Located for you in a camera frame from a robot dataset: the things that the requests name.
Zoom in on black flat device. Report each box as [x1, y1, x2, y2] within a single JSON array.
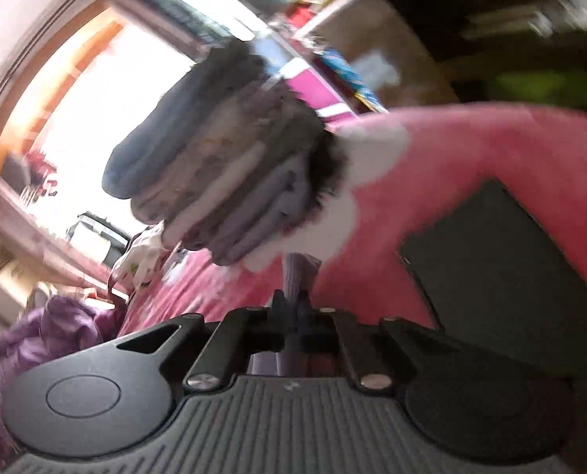
[[399, 178, 578, 381]]

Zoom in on lilac and cream sweatshirt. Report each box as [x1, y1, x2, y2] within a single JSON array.
[[248, 252, 344, 377]]

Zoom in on magenta panel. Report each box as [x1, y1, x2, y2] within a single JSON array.
[[278, 56, 368, 119]]

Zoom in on stack of grey-lilac folded clothes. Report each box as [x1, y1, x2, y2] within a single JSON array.
[[102, 39, 349, 272]]

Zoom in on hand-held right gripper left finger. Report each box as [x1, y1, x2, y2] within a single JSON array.
[[117, 290, 291, 390]]

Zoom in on white printed garment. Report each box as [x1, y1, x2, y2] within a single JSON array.
[[110, 222, 170, 290]]

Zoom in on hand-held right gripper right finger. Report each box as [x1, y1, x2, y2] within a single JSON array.
[[296, 306, 449, 390]]

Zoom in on pink floral blanket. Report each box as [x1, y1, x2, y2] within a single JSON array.
[[118, 103, 587, 474]]

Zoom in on purple duvet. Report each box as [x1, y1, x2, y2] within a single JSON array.
[[0, 295, 121, 472]]

